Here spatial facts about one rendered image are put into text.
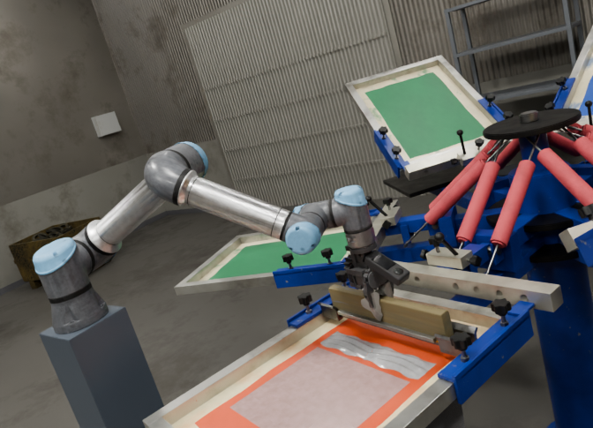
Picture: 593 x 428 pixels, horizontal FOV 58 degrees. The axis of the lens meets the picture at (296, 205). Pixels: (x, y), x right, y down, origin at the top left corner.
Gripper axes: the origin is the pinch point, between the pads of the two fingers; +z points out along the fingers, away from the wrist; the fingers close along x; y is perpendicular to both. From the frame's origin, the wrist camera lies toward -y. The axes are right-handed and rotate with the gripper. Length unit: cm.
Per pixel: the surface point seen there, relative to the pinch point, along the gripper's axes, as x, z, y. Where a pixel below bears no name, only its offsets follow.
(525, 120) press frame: -81, -31, 0
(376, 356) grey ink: 9.4, 6.8, -3.1
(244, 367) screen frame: 32.0, 5.2, 25.2
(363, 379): 17.6, 7.2, -6.1
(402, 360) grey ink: 7.9, 6.4, -10.8
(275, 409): 37.0, 7.3, 4.6
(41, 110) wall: -108, -112, 741
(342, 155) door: -337, 45, 390
